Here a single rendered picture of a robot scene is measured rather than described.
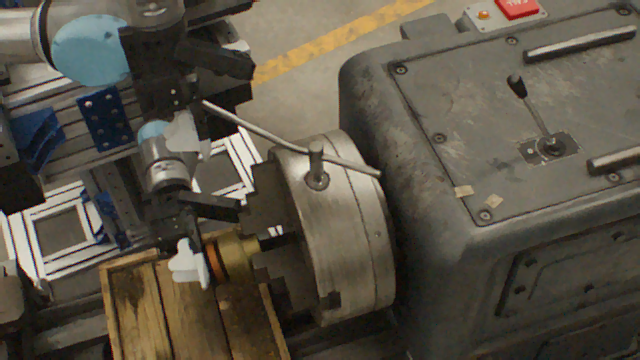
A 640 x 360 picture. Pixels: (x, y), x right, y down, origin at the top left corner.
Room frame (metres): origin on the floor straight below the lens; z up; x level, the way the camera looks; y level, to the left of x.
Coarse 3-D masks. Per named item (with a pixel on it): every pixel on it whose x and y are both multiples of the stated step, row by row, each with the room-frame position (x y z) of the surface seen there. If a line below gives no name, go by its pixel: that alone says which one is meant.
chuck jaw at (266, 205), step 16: (272, 160) 0.75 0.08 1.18; (256, 176) 0.71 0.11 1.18; (272, 176) 0.72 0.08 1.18; (256, 192) 0.71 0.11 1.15; (272, 192) 0.70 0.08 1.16; (256, 208) 0.68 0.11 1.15; (272, 208) 0.68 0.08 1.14; (240, 224) 0.67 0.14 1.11; (256, 224) 0.66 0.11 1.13; (272, 224) 0.66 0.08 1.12
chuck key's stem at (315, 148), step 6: (312, 144) 0.66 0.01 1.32; (318, 144) 0.66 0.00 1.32; (312, 150) 0.65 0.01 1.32; (318, 150) 0.65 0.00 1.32; (312, 156) 0.65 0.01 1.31; (318, 156) 0.65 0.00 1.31; (312, 162) 0.65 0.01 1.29; (318, 162) 0.65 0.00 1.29; (312, 168) 0.65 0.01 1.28; (318, 168) 0.65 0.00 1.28; (312, 174) 0.65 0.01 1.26; (318, 174) 0.65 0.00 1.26; (312, 180) 0.66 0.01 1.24; (318, 180) 0.66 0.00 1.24
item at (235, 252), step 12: (228, 240) 0.64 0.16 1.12; (240, 240) 0.64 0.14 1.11; (252, 240) 0.64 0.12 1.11; (204, 252) 0.62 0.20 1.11; (216, 252) 0.62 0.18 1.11; (228, 252) 0.61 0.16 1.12; (240, 252) 0.61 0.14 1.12; (252, 252) 0.62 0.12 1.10; (216, 264) 0.60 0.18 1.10; (228, 264) 0.60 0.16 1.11; (240, 264) 0.60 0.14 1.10; (216, 276) 0.59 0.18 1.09; (228, 276) 0.59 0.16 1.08; (240, 276) 0.59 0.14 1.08; (252, 276) 0.59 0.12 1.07
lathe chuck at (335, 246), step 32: (288, 160) 0.71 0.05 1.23; (288, 192) 0.66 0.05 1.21; (320, 192) 0.64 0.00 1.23; (352, 192) 0.64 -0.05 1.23; (288, 224) 0.70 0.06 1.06; (320, 224) 0.59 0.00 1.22; (352, 224) 0.59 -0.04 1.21; (320, 256) 0.55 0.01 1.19; (352, 256) 0.56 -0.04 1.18; (320, 288) 0.52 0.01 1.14; (352, 288) 0.53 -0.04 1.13; (320, 320) 0.52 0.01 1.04
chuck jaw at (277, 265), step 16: (256, 256) 0.61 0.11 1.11; (272, 256) 0.61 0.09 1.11; (288, 256) 0.61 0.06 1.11; (256, 272) 0.58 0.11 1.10; (272, 272) 0.57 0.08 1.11; (288, 272) 0.57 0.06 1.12; (304, 272) 0.57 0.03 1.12; (288, 288) 0.54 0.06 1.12; (304, 288) 0.54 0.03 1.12; (304, 304) 0.52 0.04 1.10; (320, 304) 0.52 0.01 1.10; (336, 304) 0.52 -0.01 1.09
